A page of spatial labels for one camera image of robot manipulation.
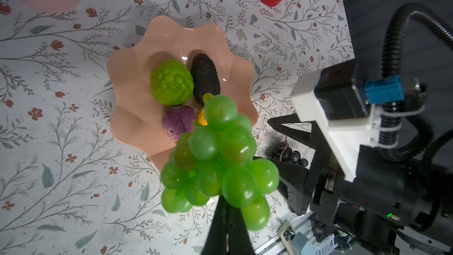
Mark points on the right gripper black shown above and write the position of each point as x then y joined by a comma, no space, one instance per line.
412,193

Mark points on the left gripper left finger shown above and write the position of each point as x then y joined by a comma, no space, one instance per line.
216,242

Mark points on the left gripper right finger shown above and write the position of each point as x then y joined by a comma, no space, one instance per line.
238,237

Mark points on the green grape bunch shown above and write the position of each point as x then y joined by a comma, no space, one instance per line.
218,160

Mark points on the yellow lemon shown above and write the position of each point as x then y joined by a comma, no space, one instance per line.
201,117

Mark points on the purple passion fruit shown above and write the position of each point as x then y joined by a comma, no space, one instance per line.
178,120

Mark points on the dark avocado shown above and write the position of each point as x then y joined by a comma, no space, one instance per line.
205,77

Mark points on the green custard apple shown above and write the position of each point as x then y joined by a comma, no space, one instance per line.
171,83

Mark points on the dark purple grape bunch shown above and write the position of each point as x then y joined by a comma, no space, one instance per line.
282,152

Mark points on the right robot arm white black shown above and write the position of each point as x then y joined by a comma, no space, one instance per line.
376,234

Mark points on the pink scalloped fruit bowl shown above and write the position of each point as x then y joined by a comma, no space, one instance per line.
137,116

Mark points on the light blue bracket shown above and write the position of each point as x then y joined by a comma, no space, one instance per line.
299,239

